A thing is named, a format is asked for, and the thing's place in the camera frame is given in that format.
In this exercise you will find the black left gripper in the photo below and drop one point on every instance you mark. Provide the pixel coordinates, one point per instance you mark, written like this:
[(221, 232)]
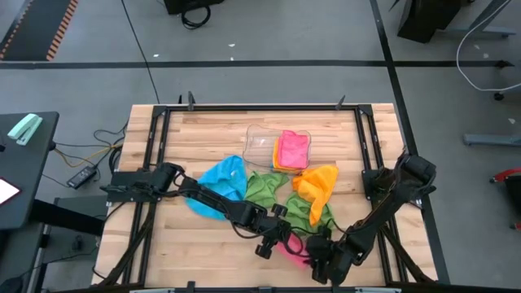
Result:
[(274, 230)]

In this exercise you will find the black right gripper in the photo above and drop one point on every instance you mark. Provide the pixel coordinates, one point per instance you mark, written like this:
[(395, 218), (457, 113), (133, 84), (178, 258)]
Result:
[(329, 260)]

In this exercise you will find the small green microfiber towel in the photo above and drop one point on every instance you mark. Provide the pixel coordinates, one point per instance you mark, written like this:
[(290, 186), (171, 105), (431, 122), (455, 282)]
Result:
[(262, 189)]

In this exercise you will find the orange microfiber towel with label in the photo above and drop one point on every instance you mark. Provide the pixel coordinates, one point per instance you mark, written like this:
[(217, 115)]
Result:
[(276, 156)]

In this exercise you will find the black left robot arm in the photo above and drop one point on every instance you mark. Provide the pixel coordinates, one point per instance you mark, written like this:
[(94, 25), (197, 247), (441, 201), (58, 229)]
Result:
[(211, 199)]

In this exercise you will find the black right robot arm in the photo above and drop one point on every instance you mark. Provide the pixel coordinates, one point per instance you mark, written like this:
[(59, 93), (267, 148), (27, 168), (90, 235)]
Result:
[(386, 203)]

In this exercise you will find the large green microfiber towel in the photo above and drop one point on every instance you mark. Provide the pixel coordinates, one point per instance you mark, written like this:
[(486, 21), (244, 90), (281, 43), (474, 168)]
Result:
[(297, 211)]

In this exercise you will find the white light bar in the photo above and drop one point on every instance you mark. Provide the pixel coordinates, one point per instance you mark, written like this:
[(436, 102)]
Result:
[(378, 290), (152, 290)]

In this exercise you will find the clear plastic bin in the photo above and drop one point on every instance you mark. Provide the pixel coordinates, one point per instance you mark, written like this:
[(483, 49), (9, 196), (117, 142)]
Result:
[(258, 142)]

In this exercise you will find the red chair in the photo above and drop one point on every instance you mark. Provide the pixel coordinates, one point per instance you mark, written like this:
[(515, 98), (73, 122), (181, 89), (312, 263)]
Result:
[(506, 174)]

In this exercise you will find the grey metal desk foot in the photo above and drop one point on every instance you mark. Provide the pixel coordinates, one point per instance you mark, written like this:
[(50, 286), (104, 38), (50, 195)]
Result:
[(492, 139)]

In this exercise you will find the black power brick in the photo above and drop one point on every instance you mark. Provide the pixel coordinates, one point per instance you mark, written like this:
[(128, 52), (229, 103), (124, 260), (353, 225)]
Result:
[(81, 177)]

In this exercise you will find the black equipment stand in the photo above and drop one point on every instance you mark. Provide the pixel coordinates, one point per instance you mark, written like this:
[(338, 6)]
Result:
[(69, 215)]

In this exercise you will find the black equipment cabinet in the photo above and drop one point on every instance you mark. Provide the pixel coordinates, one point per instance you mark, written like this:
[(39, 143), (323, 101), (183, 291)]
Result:
[(423, 20)]

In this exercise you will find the black equipment box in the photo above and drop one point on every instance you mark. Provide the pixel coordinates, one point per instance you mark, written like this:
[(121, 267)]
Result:
[(183, 5)]

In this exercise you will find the black side desk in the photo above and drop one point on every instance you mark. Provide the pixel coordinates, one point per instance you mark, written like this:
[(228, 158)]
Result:
[(24, 171)]

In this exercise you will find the mint green stapler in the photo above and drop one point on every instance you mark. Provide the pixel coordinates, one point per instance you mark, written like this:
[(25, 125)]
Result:
[(24, 128)]

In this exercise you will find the orange-striped black floor mat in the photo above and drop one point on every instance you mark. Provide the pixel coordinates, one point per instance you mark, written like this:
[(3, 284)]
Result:
[(36, 28)]

